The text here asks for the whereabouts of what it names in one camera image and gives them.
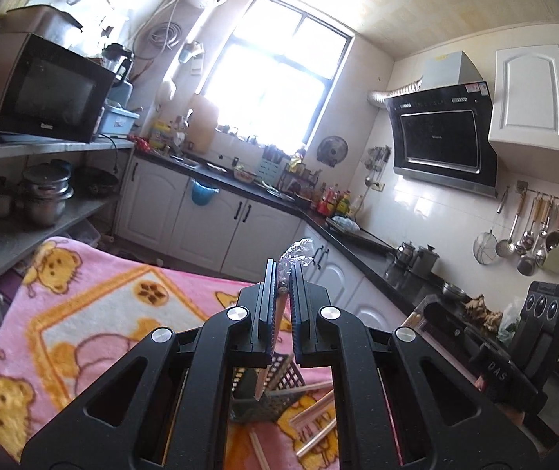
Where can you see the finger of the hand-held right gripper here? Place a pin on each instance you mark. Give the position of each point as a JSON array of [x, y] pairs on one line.
[[446, 320]]

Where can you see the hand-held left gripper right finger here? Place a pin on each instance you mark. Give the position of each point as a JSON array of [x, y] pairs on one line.
[[299, 323]]

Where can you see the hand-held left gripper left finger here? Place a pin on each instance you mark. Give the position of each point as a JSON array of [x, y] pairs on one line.
[[264, 313]]

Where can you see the plastic-wrapped chopstick pair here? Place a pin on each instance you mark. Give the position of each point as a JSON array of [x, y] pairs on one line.
[[263, 382], [414, 319]]

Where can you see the grey perforated utensil holder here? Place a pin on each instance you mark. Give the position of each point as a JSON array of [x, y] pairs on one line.
[[279, 401]]

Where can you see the set of chopsticks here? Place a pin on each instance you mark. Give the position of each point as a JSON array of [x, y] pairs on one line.
[[311, 413]]

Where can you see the steel bowl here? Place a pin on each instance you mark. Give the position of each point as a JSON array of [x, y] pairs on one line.
[[454, 292]]

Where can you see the ginger roots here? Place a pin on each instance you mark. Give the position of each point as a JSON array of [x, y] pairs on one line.
[[482, 311]]

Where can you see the plastic bag of greens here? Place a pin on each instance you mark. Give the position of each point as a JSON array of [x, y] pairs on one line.
[[508, 325]]

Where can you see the steel hanging spoon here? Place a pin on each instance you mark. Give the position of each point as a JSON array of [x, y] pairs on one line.
[[526, 264]]

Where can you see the pale green spatula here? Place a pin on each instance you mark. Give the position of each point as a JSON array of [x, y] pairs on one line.
[[552, 259]]

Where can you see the dark metal kettle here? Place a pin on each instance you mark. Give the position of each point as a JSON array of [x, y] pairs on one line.
[[426, 262]]

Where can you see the steel teapot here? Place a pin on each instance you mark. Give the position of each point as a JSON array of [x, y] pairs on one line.
[[405, 254]]

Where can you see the steel ladle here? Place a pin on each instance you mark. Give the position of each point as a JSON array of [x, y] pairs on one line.
[[504, 248]]

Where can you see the white kitchen base cabinets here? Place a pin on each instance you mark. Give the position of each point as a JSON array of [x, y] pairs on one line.
[[259, 235]]

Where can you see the black kitchen countertop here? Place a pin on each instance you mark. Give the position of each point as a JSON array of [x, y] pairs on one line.
[[338, 240]]

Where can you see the group of condiment bottles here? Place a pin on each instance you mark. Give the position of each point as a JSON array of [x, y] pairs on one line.
[[338, 203]]

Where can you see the blue hanging bag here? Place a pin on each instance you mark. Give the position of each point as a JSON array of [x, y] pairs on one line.
[[204, 193]]

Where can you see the pale blue knife holder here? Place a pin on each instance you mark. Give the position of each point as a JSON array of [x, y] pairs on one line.
[[272, 169]]

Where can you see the hanging utensil cluster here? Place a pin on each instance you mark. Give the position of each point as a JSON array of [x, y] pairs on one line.
[[377, 161]]

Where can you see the small black fan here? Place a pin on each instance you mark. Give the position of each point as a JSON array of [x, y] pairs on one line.
[[333, 150]]

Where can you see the pink bear printed blanket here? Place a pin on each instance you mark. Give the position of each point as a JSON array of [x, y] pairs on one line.
[[88, 303]]

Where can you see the black range hood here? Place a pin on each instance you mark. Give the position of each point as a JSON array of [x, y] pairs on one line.
[[438, 137]]

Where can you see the pale cutting board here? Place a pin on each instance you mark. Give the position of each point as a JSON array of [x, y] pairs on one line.
[[202, 125]]

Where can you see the yellow detergent bottle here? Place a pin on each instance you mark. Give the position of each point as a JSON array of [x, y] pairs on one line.
[[162, 134]]

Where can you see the red snack packets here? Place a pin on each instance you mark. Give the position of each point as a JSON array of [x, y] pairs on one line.
[[141, 143]]

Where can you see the black wok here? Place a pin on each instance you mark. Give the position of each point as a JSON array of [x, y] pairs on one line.
[[95, 183]]

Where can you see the blue plastic bin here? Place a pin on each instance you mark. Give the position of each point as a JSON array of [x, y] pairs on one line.
[[117, 122]]

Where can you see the kitchen window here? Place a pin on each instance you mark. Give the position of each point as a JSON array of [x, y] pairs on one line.
[[274, 68]]

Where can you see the stacked steel pots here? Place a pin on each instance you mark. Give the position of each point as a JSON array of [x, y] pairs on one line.
[[46, 196]]

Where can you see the metal shelf rack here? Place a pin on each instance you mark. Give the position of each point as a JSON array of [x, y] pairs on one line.
[[34, 149]]

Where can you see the small steel lidded pot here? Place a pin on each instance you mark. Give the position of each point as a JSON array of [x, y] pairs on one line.
[[1, 200]]

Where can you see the black blender jug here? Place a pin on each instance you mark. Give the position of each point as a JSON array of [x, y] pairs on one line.
[[117, 61]]

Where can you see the black microwave oven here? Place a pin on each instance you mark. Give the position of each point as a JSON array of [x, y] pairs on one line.
[[44, 88]]

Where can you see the grey covered appliance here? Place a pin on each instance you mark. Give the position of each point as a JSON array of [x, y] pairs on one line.
[[44, 19]]

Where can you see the wall utensil rail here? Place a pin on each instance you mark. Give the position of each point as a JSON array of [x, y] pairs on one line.
[[548, 197]]

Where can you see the white wall cabinet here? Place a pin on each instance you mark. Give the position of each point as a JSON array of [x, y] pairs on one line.
[[539, 98]]

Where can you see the silver flexible duct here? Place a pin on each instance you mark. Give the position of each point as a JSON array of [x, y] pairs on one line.
[[397, 92]]

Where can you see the white round wall dispenser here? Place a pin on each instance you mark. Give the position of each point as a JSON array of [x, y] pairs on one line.
[[166, 90]]

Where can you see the small wall-mounted holder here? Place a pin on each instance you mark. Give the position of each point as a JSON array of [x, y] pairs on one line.
[[191, 53]]

